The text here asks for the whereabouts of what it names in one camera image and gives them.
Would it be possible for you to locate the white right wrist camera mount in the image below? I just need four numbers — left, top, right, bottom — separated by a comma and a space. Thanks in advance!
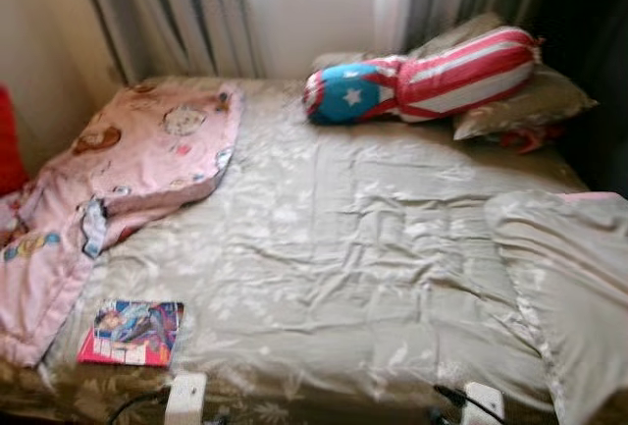
461, 382, 506, 425

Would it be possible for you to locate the pink cartoon print blanket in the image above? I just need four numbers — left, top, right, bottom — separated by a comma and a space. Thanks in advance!
0, 80, 244, 369

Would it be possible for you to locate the bed with beige floral sheet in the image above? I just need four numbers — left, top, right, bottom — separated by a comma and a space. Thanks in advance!
0, 72, 628, 425

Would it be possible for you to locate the red fabric item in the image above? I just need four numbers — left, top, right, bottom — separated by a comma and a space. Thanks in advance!
491, 123, 565, 156

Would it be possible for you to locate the large red covered cushion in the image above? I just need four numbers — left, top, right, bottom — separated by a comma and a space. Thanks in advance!
0, 81, 30, 197

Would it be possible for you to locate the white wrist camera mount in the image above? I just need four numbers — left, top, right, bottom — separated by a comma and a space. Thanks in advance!
165, 373, 209, 425
461, 382, 506, 425

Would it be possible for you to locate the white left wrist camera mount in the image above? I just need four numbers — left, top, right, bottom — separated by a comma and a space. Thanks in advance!
165, 373, 209, 425

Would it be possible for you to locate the light beige pillow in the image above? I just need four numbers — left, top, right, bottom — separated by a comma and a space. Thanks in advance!
312, 49, 393, 75

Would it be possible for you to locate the colourful comic book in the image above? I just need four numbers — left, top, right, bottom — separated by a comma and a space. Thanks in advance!
77, 297, 185, 369

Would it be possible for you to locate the beige floral pillow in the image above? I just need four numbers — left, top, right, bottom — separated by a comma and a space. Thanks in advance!
484, 189, 628, 425
451, 64, 600, 143

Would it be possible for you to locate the star and stripes bolster pillow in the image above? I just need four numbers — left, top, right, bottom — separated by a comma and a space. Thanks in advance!
302, 26, 543, 127

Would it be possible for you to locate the dark beige pillow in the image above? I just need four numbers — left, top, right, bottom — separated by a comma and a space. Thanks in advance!
407, 11, 506, 61

